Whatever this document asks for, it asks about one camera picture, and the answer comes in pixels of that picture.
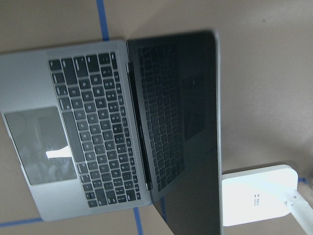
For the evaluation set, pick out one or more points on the grey laptop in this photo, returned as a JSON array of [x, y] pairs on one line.
[[107, 126]]

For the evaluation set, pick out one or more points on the white desk lamp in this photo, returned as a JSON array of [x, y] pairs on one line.
[[264, 193]]

